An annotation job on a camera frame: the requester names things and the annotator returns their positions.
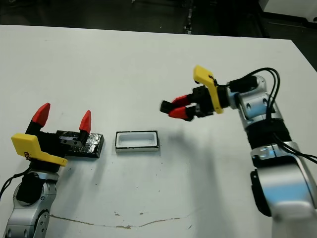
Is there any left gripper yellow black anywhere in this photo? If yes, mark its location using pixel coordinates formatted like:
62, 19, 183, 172
11, 102, 93, 174

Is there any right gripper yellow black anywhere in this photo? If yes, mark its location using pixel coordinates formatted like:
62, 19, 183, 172
167, 64, 233, 122

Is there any black camera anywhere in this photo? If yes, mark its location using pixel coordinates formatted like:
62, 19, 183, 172
159, 100, 175, 115

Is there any black shiny box lid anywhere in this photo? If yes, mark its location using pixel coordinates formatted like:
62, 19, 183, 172
56, 130, 106, 159

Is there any white cabinet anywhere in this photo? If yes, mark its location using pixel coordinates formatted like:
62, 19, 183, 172
257, 0, 317, 24

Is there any white-lined camera box base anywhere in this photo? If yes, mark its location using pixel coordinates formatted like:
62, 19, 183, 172
115, 130, 159, 153

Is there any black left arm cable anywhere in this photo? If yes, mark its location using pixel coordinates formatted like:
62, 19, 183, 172
0, 173, 28, 199

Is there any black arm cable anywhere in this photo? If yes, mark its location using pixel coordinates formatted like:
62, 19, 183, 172
241, 67, 317, 164
0, 173, 28, 199

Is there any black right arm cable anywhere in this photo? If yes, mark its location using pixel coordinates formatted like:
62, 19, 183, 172
241, 67, 317, 164

